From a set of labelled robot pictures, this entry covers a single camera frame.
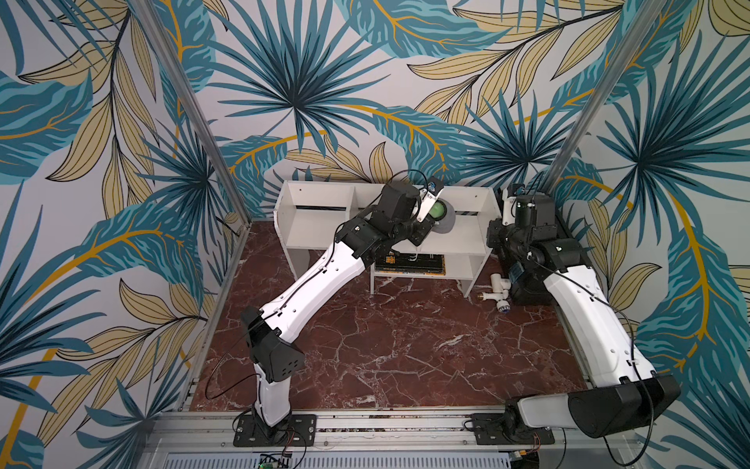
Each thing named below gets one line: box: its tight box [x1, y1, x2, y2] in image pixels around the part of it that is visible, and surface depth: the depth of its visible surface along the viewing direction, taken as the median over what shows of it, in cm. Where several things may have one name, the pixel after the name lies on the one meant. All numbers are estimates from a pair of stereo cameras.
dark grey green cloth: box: [428, 198, 457, 234], surface depth 68 cm
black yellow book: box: [375, 253, 447, 276], surface depth 91 cm
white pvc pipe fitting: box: [477, 273, 511, 313], surface depth 100 cm
